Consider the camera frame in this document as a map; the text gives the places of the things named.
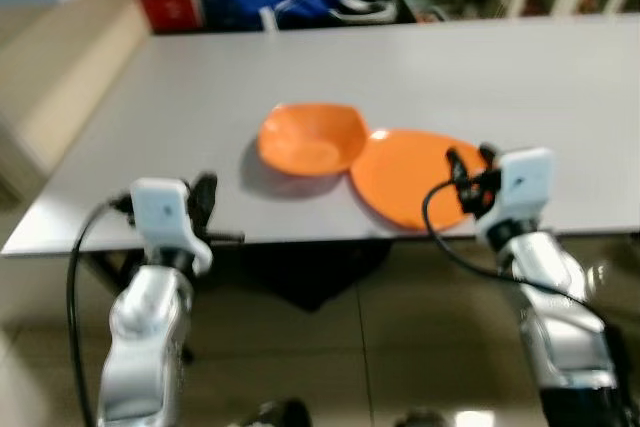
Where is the orange bowl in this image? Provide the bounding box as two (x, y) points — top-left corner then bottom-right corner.
(257, 102), (369, 178)

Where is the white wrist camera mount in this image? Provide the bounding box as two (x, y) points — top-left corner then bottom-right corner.
(476, 147), (555, 248)
(130, 177), (214, 276)

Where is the orange plate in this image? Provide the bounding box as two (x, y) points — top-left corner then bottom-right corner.
(349, 128), (493, 232)

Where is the grey table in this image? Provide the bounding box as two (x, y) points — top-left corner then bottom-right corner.
(0, 15), (640, 368)

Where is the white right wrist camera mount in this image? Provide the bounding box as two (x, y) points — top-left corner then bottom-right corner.
(476, 147), (555, 248)

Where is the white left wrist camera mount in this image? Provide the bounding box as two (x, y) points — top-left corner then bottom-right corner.
(130, 177), (214, 276)

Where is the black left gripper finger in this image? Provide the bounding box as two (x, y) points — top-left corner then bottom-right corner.
(190, 172), (219, 220)

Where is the cream counter with white top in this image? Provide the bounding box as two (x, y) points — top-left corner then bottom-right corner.
(0, 0), (153, 203)

